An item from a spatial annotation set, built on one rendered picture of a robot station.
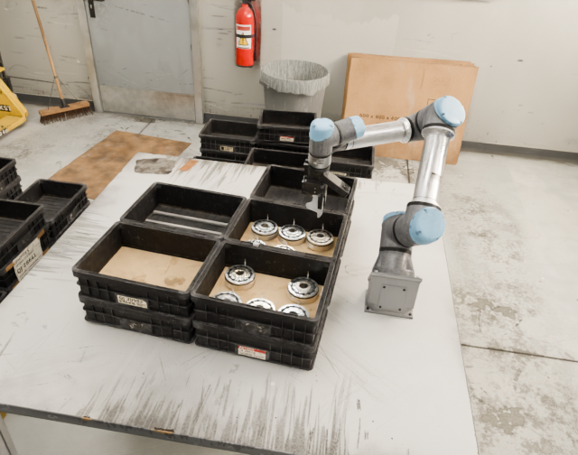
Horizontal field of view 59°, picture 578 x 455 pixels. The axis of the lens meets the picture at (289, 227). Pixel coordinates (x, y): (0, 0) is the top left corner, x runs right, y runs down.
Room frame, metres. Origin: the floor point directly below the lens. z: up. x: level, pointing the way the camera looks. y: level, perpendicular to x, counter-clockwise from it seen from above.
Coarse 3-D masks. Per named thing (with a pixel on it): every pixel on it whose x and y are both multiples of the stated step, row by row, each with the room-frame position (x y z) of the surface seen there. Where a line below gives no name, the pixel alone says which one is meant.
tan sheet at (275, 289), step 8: (224, 272) 1.38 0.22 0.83; (224, 280) 1.33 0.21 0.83; (256, 280) 1.34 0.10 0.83; (264, 280) 1.35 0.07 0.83; (272, 280) 1.35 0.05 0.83; (280, 280) 1.35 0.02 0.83; (288, 280) 1.35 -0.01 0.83; (216, 288) 1.29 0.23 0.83; (224, 288) 1.29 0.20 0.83; (256, 288) 1.30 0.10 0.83; (264, 288) 1.30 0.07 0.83; (272, 288) 1.31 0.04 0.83; (280, 288) 1.31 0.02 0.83; (320, 288) 1.32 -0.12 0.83; (240, 296) 1.26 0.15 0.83; (248, 296) 1.26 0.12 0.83; (256, 296) 1.26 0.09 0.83; (264, 296) 1.26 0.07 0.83; (272, 296) 1.27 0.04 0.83; (280, 296) 1.27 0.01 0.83; (320, 296) 1.28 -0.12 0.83; (280, 304) 1.23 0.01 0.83; (304, 304) 1.24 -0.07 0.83; (312, 304) 1.24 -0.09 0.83; (312, 312) 1.20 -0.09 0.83
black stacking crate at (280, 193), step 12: (276, 168) 2.00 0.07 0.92; (264, 180) 1.89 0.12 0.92; (276, 180) 2.00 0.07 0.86; (288, 180) 1.99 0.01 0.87; (300, 180) 1.98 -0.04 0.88; (348, 180) 1.93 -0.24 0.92; (264, 192) 1.90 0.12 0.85; (276, 192) 1.94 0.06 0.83; (288, 192) 1.95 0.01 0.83; (300, 192) 1.95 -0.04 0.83; (336, 192) 1.94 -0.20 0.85; (336, 204) 1.87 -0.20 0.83
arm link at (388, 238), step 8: (384, 216) 1.56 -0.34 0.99; (392, 216) 1.53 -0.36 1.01; (400, 216) 1.50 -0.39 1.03; (384, 224) 1.53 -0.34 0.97; (392, 224) 1.49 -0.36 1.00; (384, 232) 1.50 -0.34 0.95; (392, 232) 1.46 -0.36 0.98; (384, 240) 1.48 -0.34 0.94; (392, 240) 1.46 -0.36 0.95; (408, 248) 1.45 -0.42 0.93
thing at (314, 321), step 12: (216, 252) 1.36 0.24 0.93; (276, 252) 1.38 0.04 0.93; (288, 252) 1.38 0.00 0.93; (204, 276) 1.23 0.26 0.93; (192, 288) 1.17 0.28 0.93; (324, 288) 1.21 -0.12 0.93; (192, 300) 1.14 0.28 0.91; (204, 300) 1.13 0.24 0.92; (216, 300) 1.13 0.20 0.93; (324, 300) 1.15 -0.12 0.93; (252, 312) 1.10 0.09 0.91; (264, 312) 1.09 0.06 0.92; (276, 312) 1.09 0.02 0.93; (288, 312) 1.09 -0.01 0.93; (300, 324) 1.07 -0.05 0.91; (312, 324) 1.06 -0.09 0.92
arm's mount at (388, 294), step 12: (372, 276) 1.36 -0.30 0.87; (384, 276) 1.35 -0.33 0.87; (396, 276) 1.35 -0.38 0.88; (408, 276) 1.34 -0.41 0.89; (372, 288) 1.36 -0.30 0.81; (384, 288) 1.35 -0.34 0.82; (396, 288) 1.34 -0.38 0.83; (408, 288) 1.34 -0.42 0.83; (372, 300) 1.36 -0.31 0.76; (384, 300) 1.35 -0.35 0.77; (396, 300) 1.34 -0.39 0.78; (408, 300) 1.34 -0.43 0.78; (372, 312) 1.35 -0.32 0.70; (384, 312) 1.35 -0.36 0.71; (396, 312) 1.34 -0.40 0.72; (408, 312) 1.35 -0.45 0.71
